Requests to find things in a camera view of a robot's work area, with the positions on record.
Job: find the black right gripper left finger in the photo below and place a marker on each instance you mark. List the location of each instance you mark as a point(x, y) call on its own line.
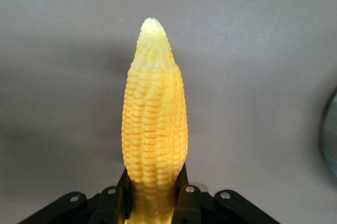
point(123, 195)

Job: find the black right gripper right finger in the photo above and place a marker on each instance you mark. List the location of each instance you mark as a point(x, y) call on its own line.
point(187, 200)

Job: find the yellow corn cob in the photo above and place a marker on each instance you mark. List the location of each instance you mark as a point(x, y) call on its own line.
point(154, 118)

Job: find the stainless steel steamer pot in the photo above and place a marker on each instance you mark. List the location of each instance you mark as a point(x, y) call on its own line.
point(330, 134)

